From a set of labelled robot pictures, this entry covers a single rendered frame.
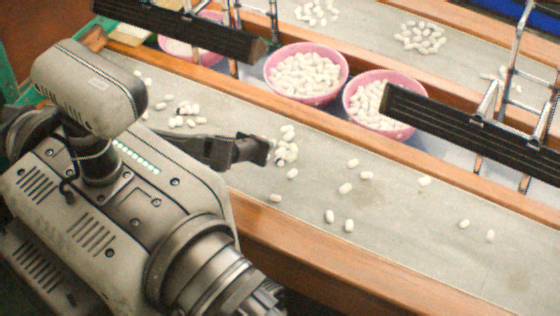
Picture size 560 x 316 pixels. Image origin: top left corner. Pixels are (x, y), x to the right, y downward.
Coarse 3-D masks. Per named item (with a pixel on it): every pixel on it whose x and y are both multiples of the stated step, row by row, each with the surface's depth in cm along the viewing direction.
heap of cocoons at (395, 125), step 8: (384, 80) 206; (360, 88) 204; (368, 88) 204; (376, 88) 206; (352, 96) 202; (360, 96) 203; (368, 96) 203; (376, 96) 203; (352, 104) 202; (360, 104) 201; (368, 104) 201; (376, 104) 200; (352, 112) 198; (360, 112) 198; (368, 112) 199; (376, 112) 199; (360, 120) 196; (368, 120) 196; (376, 120) 195; (384, 120) 196; (392, 120) 195; (384, 128) 193; (392, 128) 193; (400, 128) 195; (400, 136) 193
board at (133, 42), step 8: (160, 0) 239; (168, 0) 238; (176, 0) 238; (168, 8) 234; (176, 8) 234; (112, 32) 228; (120, 32) 227; (112, 40) 226; (120, 40) 224; (128, 40) 224; (136, 40) 223; (144, 40) 224
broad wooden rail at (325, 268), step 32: (256, 224) 171; (288, 224) 170; (256, 256) 175; (288, 256) 165; (320, 256) 163; (352, 256) 162; (320, 288) 168; (352, 288) 159; (384, 288) 155; (416, 288) 155; (448, 288) 154
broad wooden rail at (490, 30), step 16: (384, 0) 233; (400, 0) 232; (416, 0) 232; (432, 0) 231; (432, 16) 225; (448, 16) 225; (464, 16) 224; (480, 16) 224; (464, 32) 222; (480, 32) 218; (496, 32) 218; (512, 32) 218; (528, 48) 212; (544, 48) 212
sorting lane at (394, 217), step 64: (128, 64) 220; (192, 128) 198; (256, 128) 196; (256, 192) 181; (320, 192) 179; (384, 192) 178; (448, 192) 176; (384, 256) 164; (448, 256) 163; (512, 256) 161
